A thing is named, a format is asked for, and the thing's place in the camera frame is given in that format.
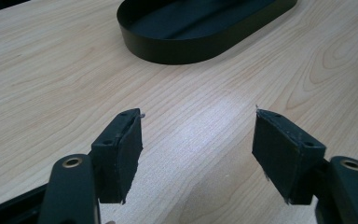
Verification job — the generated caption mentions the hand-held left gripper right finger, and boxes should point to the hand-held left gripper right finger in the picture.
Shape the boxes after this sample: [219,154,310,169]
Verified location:
[251,105,327,206]

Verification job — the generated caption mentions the black hook stand with tray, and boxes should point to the black hook stand with tray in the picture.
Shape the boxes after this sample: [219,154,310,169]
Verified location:
[116,0,299,66]

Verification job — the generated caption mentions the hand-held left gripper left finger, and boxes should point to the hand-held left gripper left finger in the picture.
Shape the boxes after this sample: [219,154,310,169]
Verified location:
[90,107,145,205]

